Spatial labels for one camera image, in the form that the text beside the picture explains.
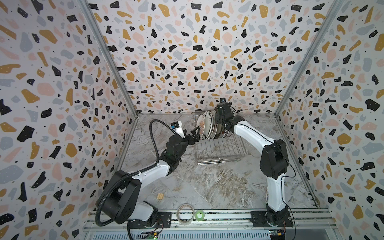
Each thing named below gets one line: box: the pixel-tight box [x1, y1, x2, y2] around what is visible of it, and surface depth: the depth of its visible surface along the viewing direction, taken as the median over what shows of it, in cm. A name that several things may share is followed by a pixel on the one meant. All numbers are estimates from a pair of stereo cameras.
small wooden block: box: [157, 193, 164, 200], surface depth 82 cm
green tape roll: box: [195, 209, 205, 222], surface depth 77 cm
